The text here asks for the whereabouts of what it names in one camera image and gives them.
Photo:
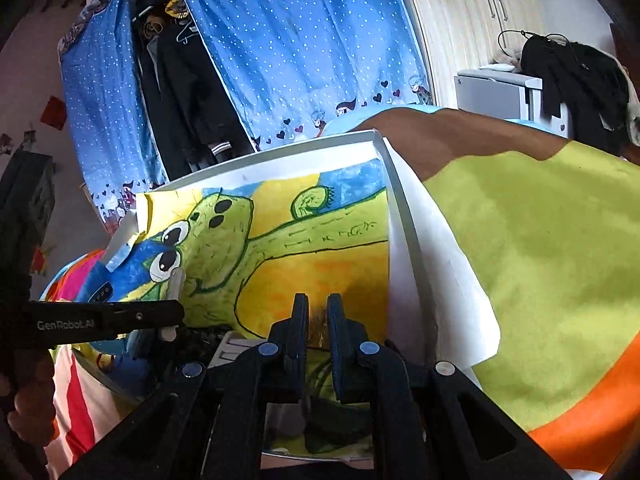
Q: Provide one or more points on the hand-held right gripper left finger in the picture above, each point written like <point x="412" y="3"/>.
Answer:
<point x="301" y="340"/>

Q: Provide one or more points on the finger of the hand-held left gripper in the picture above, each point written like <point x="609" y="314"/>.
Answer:
<point x="145" y="316"/>

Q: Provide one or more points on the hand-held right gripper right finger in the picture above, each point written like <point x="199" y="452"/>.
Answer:
<point x="334" y="345"/>

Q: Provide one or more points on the white hair clip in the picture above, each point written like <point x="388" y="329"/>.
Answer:
<point x="176" y="285"/>

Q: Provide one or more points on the white cardboard box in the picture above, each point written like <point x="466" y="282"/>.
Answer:
<point x="400" y="240"/>

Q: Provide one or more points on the person's left hand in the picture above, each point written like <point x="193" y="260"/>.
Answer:
<point x="27" y="400"/>

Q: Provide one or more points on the ribbed metal hair clip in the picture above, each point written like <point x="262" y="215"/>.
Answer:
<point x="232" y="350"/>

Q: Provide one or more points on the blue wristwatch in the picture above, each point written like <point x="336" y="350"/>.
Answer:
<point x="122" y="247"/>

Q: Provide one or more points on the painted cartoon paper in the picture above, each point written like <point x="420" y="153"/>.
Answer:
<point x="280" y="270"/>

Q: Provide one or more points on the red paper square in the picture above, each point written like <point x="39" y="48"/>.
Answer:
<point x="54" y="112"/>

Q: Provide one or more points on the printed blanket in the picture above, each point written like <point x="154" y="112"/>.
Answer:
<point x="540" y="260"/>

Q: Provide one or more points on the dark hanging clothes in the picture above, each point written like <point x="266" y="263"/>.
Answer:
<point x="175" y="90"/>

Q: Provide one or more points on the white nightstand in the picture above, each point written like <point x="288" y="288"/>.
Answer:
<point x="490" y="95"/>

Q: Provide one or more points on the light wooden wardrobe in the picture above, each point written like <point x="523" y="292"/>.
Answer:
<point x="460" y="20"/>

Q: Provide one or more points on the black clothes pile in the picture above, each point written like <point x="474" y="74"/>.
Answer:
<point x="575" y="80"/>

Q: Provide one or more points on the white cloth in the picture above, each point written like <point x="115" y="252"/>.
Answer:
<point x="632" y="115"/>

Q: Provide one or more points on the yellow bear wall picture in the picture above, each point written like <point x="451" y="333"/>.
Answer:
<point x="42" y="260"/>

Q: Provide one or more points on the small wall photo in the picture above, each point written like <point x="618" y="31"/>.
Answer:
<point x="28" y="139"/>
<point x="6" y="144"/>

